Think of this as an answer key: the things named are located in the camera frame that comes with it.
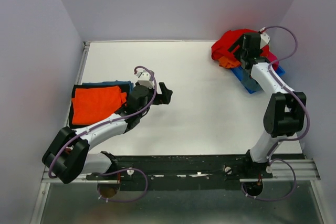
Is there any folded black t shirt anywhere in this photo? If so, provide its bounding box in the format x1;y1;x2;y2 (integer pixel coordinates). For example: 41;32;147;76
68;84;131;129

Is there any blue plastic bin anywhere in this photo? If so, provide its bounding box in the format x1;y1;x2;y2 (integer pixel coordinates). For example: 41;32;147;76
238;62;288;95

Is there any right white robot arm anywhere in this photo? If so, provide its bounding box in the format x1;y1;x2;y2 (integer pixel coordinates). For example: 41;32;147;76
228;32;307;178

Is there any red t shirt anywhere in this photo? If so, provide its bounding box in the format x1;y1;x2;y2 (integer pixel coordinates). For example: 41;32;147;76
211;29;257;61

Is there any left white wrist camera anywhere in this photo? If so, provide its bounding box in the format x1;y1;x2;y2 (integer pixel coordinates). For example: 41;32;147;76
135;70;154;89

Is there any crumpled orange t shirt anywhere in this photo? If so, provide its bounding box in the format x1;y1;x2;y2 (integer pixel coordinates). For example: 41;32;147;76
218;56;240;69

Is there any grey t shirt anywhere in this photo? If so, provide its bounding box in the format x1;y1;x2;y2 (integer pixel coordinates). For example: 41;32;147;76
241;70;260;92

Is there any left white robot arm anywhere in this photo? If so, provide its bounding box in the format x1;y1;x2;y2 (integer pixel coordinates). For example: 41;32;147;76
42;82;173;184

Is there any aluminium frame rail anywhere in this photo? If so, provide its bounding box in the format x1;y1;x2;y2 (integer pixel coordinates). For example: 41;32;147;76
41;159;320;184

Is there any folded teal t shirt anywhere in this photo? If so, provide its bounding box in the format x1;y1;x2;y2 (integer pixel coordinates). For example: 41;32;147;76
82;81;134;94

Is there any folded orange t shirt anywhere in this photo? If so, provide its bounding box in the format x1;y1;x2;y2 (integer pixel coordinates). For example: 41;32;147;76
71;85;128;126

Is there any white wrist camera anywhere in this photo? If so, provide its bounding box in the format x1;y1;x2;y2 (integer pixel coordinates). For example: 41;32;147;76
258;27;270;49
135;70;154;89

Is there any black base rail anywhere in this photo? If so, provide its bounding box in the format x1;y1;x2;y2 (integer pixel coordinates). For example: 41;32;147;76
86;154;272;191

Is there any magenta t shirt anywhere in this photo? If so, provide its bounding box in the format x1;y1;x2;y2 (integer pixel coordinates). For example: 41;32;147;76
267;51;279;70

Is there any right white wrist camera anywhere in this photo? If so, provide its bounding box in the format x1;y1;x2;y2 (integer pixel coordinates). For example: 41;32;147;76
258;27;270;49

